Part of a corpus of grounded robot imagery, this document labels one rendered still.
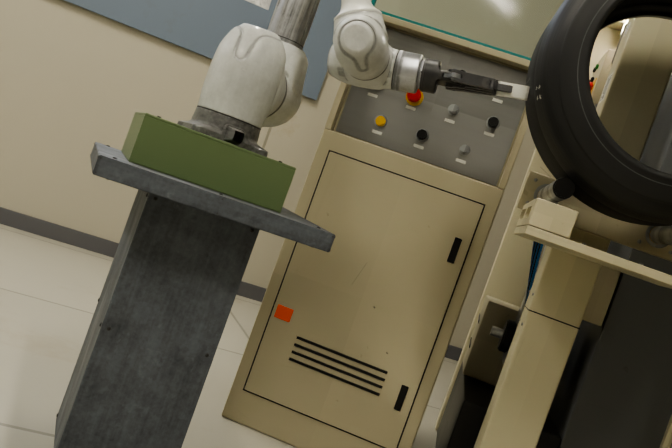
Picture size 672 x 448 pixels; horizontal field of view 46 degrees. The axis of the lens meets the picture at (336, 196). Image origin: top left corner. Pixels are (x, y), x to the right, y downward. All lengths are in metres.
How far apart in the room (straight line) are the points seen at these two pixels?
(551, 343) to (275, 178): 0.82
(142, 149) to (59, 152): 2.72
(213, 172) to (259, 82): 0.23
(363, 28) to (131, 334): 0.80
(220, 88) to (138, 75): 2.62
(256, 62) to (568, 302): 0.96
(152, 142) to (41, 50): 2.74
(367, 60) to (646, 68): 0.81
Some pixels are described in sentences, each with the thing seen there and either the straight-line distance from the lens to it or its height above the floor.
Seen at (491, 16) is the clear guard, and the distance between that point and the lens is 2.40.
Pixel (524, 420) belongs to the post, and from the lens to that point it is 2.11.
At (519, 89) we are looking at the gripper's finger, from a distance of 1.80.
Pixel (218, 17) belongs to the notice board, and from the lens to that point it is 4.42.
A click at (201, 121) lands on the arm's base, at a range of 1.78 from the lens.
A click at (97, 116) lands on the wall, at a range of 4.37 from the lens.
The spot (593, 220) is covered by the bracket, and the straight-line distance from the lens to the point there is 2.05.
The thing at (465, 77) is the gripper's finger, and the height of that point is 1.06.
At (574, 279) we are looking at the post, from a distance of 2.07.
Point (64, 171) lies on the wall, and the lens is 4.39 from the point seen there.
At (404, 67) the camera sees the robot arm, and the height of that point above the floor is 1.04.
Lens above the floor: 0.73
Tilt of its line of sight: level
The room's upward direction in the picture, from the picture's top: 20 degrees clockwise
